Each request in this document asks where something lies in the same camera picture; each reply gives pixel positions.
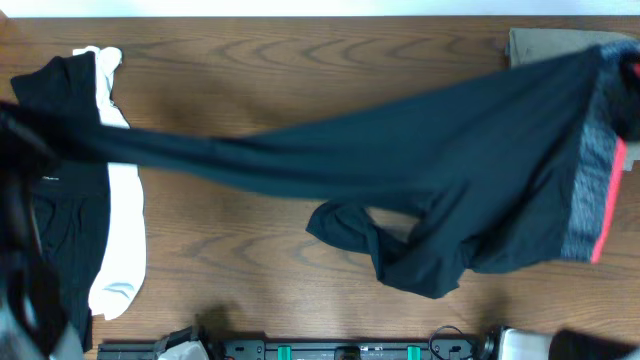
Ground black leggings grey red waistband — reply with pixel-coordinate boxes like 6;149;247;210
1;40;639;298

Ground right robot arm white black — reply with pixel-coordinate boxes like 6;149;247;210
479;327;639;360

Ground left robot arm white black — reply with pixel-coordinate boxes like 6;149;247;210
1;113;84;360

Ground folded khaki trousers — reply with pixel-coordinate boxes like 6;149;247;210
504;27;640;171

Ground black garment with white logo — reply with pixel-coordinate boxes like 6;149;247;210
11;52;110;351

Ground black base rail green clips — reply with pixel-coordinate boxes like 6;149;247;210
97;326;486;360

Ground small black looped base cable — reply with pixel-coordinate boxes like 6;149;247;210
427;324;476;360

